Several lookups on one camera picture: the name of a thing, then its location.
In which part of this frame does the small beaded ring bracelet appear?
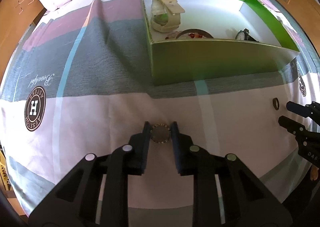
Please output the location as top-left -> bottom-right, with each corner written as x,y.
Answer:
150,122 -> 172,145

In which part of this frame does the striped patchwork bedsheet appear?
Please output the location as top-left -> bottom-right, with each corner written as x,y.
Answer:
1,0 -> 319,214

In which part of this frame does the black wrist watch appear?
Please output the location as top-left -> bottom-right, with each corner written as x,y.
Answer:
235,28 -> 258,42

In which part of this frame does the green cardboard box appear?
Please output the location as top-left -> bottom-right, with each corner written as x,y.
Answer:
142,0 -> 299,85

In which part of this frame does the white wrist watch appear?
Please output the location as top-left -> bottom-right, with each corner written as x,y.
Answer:
150,0 -> 185,33

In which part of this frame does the wooden headboard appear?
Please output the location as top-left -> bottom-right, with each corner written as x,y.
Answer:
1,0 -> 44,78

